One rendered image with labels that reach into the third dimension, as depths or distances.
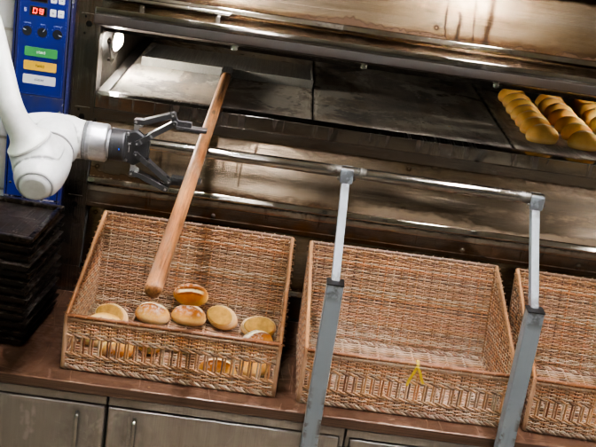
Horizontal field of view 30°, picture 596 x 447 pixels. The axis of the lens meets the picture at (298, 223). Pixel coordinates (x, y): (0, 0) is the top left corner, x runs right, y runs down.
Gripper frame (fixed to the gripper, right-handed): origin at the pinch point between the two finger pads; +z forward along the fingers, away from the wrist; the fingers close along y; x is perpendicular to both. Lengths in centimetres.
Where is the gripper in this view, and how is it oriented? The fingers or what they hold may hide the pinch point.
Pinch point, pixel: (197, 155)
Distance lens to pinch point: 259.9
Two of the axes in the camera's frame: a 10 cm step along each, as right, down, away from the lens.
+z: 9.9, 1.4, 0.4
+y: -1.4, 9.4, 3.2
